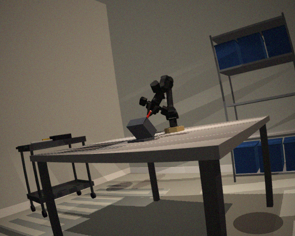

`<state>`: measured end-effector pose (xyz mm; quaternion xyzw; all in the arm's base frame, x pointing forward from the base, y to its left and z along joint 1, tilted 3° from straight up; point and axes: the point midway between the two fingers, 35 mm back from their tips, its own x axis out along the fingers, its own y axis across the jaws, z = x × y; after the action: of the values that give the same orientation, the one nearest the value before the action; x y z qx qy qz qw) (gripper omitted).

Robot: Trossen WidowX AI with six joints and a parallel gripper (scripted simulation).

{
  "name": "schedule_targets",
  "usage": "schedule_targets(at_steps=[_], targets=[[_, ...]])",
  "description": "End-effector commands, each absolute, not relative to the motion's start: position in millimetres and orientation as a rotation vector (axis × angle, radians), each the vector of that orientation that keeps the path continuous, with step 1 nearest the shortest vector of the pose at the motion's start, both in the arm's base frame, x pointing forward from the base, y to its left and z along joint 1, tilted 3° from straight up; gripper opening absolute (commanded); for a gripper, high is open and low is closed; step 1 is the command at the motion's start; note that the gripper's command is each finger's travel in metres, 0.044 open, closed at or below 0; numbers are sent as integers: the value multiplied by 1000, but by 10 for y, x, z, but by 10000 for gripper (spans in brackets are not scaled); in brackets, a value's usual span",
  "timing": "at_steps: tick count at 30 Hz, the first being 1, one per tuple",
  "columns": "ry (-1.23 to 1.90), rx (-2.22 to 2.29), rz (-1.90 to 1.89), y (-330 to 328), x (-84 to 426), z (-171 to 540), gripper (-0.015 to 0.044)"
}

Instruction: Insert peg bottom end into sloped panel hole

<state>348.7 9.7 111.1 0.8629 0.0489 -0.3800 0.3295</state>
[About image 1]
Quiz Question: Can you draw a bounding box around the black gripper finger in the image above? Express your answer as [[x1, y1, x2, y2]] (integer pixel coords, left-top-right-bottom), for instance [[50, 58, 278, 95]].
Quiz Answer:
[[149, 106, 160, 116], [146, 102, 151, 115]]

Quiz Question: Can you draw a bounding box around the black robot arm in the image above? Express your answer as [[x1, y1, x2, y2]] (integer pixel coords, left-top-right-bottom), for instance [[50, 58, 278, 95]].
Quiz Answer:
[[150, 75, 179, 128]]

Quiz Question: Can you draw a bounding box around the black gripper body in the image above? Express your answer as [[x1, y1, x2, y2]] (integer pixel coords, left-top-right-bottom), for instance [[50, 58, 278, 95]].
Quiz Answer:
[[139, 95, 169, 116]]

